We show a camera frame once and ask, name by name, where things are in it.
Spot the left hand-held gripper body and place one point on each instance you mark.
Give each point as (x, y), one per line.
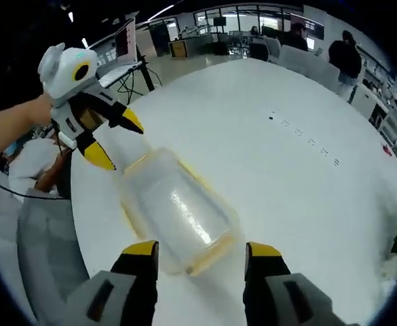
(62, 81)

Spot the wall screen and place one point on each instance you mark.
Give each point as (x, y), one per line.
(314, 29)

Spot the person's white shirt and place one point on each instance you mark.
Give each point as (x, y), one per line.
(32, 163)

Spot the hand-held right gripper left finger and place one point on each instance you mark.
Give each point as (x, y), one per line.
(137, 282)

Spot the clear container with yellow buckle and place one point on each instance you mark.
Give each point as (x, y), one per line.
(181, 210)

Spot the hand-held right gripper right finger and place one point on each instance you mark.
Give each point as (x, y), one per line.
(266, 288)

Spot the black monitor on stand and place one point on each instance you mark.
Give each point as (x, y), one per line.
(219, 21)

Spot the white desk with black legs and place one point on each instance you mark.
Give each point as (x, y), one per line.
(140, 73)

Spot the small red object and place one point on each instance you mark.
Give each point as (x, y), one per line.
(386, 150)

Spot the open white laptop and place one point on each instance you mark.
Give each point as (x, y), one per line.
(125, 44)

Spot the white office chair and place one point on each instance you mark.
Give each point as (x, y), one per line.
(272, 49)

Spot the grey mesh office chair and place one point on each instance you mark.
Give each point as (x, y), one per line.
(49, 244)

